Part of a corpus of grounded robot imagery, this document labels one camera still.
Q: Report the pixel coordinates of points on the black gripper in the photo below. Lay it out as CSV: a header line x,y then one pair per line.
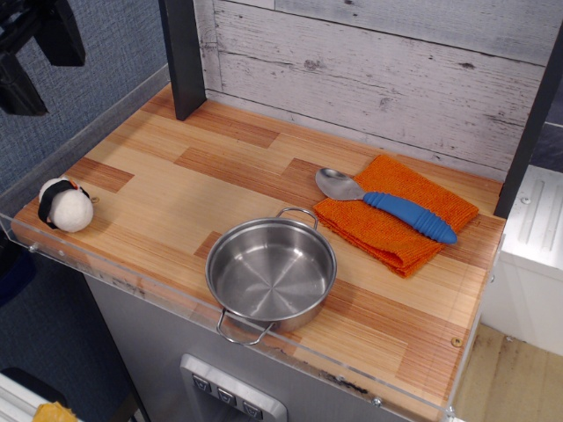
x,y
54,27

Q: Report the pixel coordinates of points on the white black sushi toy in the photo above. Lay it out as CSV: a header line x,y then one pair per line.
x,y
65,205

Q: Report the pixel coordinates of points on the silver metal pot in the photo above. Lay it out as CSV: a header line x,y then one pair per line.
x,y
273,272

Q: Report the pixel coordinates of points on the orange rag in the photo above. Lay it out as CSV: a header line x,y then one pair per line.
x,y
383,236

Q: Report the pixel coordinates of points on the silver cabinet front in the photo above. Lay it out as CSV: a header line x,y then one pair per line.
x,y
152,340

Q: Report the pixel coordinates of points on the silver button panel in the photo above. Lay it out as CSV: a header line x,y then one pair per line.
x,y
218,396

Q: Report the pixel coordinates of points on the white aluminium box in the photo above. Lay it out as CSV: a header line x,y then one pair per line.
x,y
524,296

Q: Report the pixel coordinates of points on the dark left post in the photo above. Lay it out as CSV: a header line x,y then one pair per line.
x,y
183,55

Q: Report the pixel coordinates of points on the dark post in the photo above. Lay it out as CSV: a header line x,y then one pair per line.
x,y
538,113
183,55

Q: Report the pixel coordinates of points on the blue handled metal spoon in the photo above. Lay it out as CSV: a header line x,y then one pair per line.
x,y
338,186

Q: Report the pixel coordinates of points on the dark right post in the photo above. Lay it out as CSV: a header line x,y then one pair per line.
x,y
538,113

